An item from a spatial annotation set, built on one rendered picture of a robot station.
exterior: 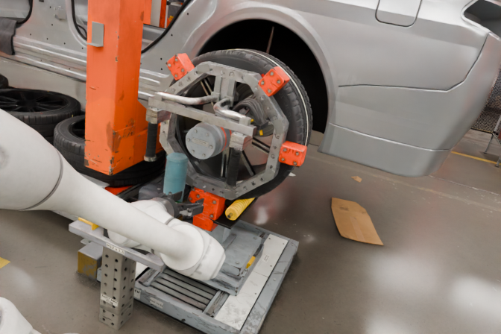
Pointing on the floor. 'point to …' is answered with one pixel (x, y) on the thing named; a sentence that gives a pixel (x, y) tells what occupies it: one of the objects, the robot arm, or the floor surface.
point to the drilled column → (116, 288)
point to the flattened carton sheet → (354, 221)
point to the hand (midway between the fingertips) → (188, 200)
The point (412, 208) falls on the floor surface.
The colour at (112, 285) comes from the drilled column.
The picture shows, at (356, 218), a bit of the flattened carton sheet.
